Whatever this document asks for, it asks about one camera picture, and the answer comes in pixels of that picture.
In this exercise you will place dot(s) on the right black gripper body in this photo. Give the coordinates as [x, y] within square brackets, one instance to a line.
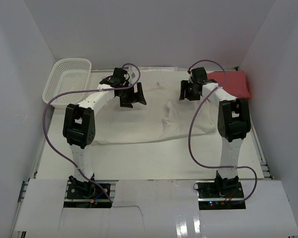
[193, 96]

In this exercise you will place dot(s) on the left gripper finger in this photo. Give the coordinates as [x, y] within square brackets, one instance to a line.
[126, 103]
[140, 94]

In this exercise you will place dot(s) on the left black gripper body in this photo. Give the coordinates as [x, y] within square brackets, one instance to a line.
[127, 91]

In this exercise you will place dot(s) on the white t shirt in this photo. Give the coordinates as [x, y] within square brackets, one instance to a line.
[164, 117]

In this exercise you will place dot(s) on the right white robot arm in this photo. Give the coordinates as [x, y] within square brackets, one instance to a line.
[233, 121]

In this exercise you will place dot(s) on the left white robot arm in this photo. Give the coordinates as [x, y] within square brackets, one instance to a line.
[79, 123]

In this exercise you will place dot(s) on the folded red t shirt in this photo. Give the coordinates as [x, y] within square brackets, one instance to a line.
[235, 83]

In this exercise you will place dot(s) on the white plastic basket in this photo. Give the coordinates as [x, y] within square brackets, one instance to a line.
[71, 74]

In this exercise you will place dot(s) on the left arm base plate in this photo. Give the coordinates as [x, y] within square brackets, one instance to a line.
[84, 194]

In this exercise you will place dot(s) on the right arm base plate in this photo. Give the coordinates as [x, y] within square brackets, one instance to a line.
[209, 198]

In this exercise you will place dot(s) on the aluminium frame rail left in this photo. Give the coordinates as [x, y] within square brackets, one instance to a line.
[32, 175]

